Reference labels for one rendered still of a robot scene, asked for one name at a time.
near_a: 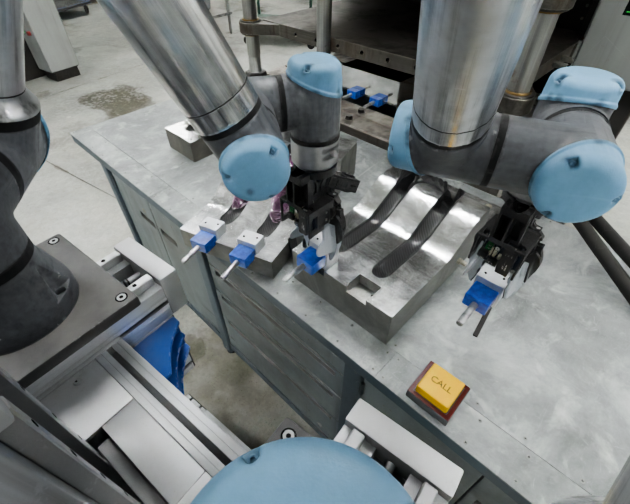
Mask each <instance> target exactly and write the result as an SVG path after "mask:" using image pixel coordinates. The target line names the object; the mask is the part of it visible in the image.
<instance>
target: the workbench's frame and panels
mask: <svg viewBox="0 0 630 504"><path fill-rule="evenodd" d="M71 136H72V135H71ZM72 138H73V140H74V142H75V143H76V144H78V145H79V146H80V147H81V148H83V149H84V150H85V151H86V152H87V153H89V154H90V155H91V156H92V157H94V158H95V159H96V160H97V161H98V162H100V164H101V166H102V168H103V170H104V173H105V175H106V177H107V179H108V181H109V184H110V186H111V188H112V190H113V192H114V195H115V197H116V199H117V201H118V204H119V206H120V208H121V210H122V212H123V215H124V217H125V219H126V221H127V224H128V226H129V228H130V230H131V232H132V235H133V237H134V239H135V241H136V242H137V243H139V244H140V245H142V246H143V247H144V248H146V249H147V250H149V251H150V252H152V253H153V254H155V255H156V256H157V257H159V258H160V259H162V260H163V261H165V262H166V263H167V264H169V265H170V266H172V267H173V268H175V269H176V272H177V274H178V277H179V280H180V282H181V285H182V288H183V290H184V293H185V296H186V298H187V301H188V303H187V305H188V306H189V307H190V308H191V309H192V310H193V311H194V312H195V313H196V314H197V315H198V316H199V317H200V318H201V319H202V320H203V321H204V322H205V323H206V324H207V325H208V326H209V327H210V328H211V329H212V330H213V331H214V332H215V333H216V334H217V335H218V336H219V337H220V338H221V339H222V341H223V344H224V347H225V348H226V349H227V351H228V352H229V353H236V354H237V355H238V356H239V357H240V358H241V359H242V360H243V361H245V362H246V363H247V364H248V365H249V366H250V367H251V368H252V369H253V370H254V371H255V372H256V373H257V374H258V375H259V376H260V377H261V378H262V379H263V380H264V381H265V382H266V383H267V384H268V385H269V386H270V387H271V388H272V389H273V390H274V391H275V392H276V393H277V394H278V395H279V396H280V397H281V398H282V399H283V400H284V401H285V402H286V403H287V404H288V405H289V406H290V407H291V408H292V409H293V410H294V411H295V412H296V413H297V414H298V415H299V416H300V417H301V418H302V419H303V420H304V421H305V422H306V423H308V424H309V425H310V426H311V427H312V428H313V429H314V430H315V431H316V432H317V433H318V434H319V435H320V436H321V437H322V438H324V439H329V440H334V438H335V437H336V436H337V434H338V433H339V431H340V430H341V428H342V427H343V425H344V424H345V420H346V417H347V415H348V414H349V412H350V411H351V410H352V408H353V407H354V405H355V404H356V402H357V401H358V399H362V400H364V401H365V402H367V403H368V404H370V405H371V406H372V407H374V408H375V409H377V410H378V411H380V412H381V413H382V414H384V415H385V416H387V417H388V418H390V419H391V420H393V421H394V422H395V423H397V424H398V425H400V426H401V427H403V428H404V429H405V430H407V431H408V432H410V433H411V434H413V435H414V436H415V437H417V438H418V439H420V440H421V441H423V442H424V443H426V444H427V445H428V446H430V447H431V448H433V449H434V450H436V451H437V452H438V453H440V454H441V455H443V456H444V457H446V458H447V459H448V460H450V461H451V462H453V463H454V464H456V465H457V466H458V467H460V468H461V469H462V470H463V475H462V478H461V480H460V482H459V485H458V487H457V489H456V492H455V494H454V496H453V498H452V499H451V500H450V501H449V502H448V504H531V503H529V502H528V501H527V500H526V499H524V498H523V497H522V496H521V495H519V494H518V493H517V492H516V491H514V490H513V489H512V488H511V487H509V486H508V485H507V484H506V483H504V482H503V481H502V480H501V479H499V478H498V477H497V476H496V475H495V474H493V473H492V472H491V471H490V470H488V469H487V468H486V467H485V466H483V465H482V464H481V463H480V462H478V461H477V460H476V459H475V458H473V457H472V456H471V455H470V454H468V453H467V452H466V451H465V450H463V449H462V448H461V447H460V446H458V445H457V444H456V443H455V442H453V441H452V440H451V439H450V438H448V437H447V436H446V435H445V434H443V433H442V432H441V431H440V430H438V429H437V428H436V427H435V426H433V425H432V424H431V423H430V422H428V421H427V420H426V419H425V418H423V417H422V416H421V415H420V414H418V413H417V412H416V411H415V410H413V409H412V408H411V407H410V406H408V405H407V404H406V403H405V402H404V401H402V400H401V399H400V398H399V397H397V396H396V395H395V394H394V393H392V392H391V391H390V390H389V389H387V388H386V387H385V386H384V385H382V384H381V383H380V382H379V381H377V380H376V379H375V377H372V376H371V375H370V374H369V373H367V372H366V371H365V370H364V369H362V368H361V367H360V366H359V365H357V364H356V363H355V362H354V361H352V360H351V359H350V358H349V357H347V356H346V355H345V354H344V353H342V352H341V351H340V350H339V349H337V348H336V347H335V346H334V345H332V344H331V343H330V342H329V341H327V340H326V339H325V338H324V337H322V336H321V335H320V334H319V333H317V332H316V331H315V330H314V329H312V328H311V327H310V326H309V325H308V324H306V323H305V322H304V321H303V320H301V319H300V318H299V317H298V316H296V315H295V314H294V313H293V312H291V311H290V310H289V309H288V308H286V307H285V306H284V305H283V304H281V303H280V302H279V301H278V300H276V299H275V298H274V297H273V296H271V295H270V294H269V293H268V292H266V291H265V290H264V289H263V288H261V287H260V286H259V285H258V284H256V283H255V282H254V281H253V280H251V279H250V278H249V277H248V276H246V275H245V274H244V273H243V272H241V271H240V270H239V269H238V268H235V269H234V270H233V271H232V273H231V274H230V275H229V276H228V277H227V278H226V279H225V280H221V278H220V276H221V275H222V274H223V273H224V272H225V271H226V270H227V269H228V267H229V266H230V265H231V263H230V262H228V261H226V260H223V259H220V258H218V257H215V256H213V255H210V254H206V253H204V252H201V251H197V252H196V253H195V254H194V255H193V256H192V257H191V258H190V259H188V261H186V263H184V264H183V263H182V262H181V260H182V259H183V258H184V257H185V256H186V255H187V254H189V252H190V251H191V250H192V249H193V248H192V247H189V246H187V245H185V243H184V240H183V237H182V234H181V231H180V228H181V227H182V226H183V224H182V223H180V222H179V221H178V220H177V219H175V218H174V217H173V216H172V215H170V214H169V213H168V212H167V211H165V210H164V209H163V208H162V207H160V206H159V205H158V204H157V203H155V202H154V201H153V200H152V199H150V198H149V197H148V196H147V195H145V194H144V193H143V192H142V191H140V190H139V189H138V188H137V187H135V186H134V185H133V184H132V183H130V182H129V181H128V180H127V179H125V178H124V177H123V176H122V175H121V174H119V173H118V172H117V171H116V170H114V169H113V168H112V167H111V166H109V165H108V164H107V163H106V162H104V161H103V160H102V159H101V158H99V157H98V156H97V155H96V154H94V153H93V152H92V151H91V150H89V149H88V148H87V147H86V146H84V145H83V144H82V143H81V142H79V141H78V140H77V139H76V138H74V137H73V136H72Z"/></svg>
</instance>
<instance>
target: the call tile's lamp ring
mask: <svg viewBox="0 0 630 504"><path fill-rule="evenodd" d="M433 364H434V362H433V361H430V363H429V364H428V365H427V366H426V368H425V369H424V370H423V371H422V373H421V374H420V375H419V376H418V378H417V379H416V380H415V381H414V383H413V384H412V385H411V386H410V388H409V389H408V391H409V392H411V393H412V394H413V395H415V396H416V397H417V398H418V399H420V400H421V401H422V402H424V403H425V404H426V405H427V406H429V407H430V408H431V409H433V410H434V411H435V412H436V413H438V414H439V415H440V416H441V417H443V418H444V419H445V420H447V421H449V419H450V418H451V416H452V415H453V413H454V412H455V410H456V409H457V407H458V406H459V404H460V403H461V401H462V400H463V399H464V397H465V396H466V394H467V393H468V391H469V390H470V388H469V387H468V386H467V385H465V386H464V388H465V389H464V391H463V392H462V393H461V395H460V396H459V398H458V399H457V401H456V402H455V404H454V405H453V407H452V408H451V409H450V411H449V412H448V414H447V415H445V414H444V413H443V412H441V411H440V410H439V409H438V408H436V407H435V406H434V405H432V404H431V403H430V402H429V401H427V400H426V399H425V398H423V397H422V396H421V395H419V394H418V393H417V392H416V391H414V390H413V389H414V388H415V387H416V386H417V384H418V383H419V382H420V380H421V379H422V378H423V377H424V375H425V374H426V373H427V372H428V370H429V369H430V368H431V367H432V365H433Z"/></svg>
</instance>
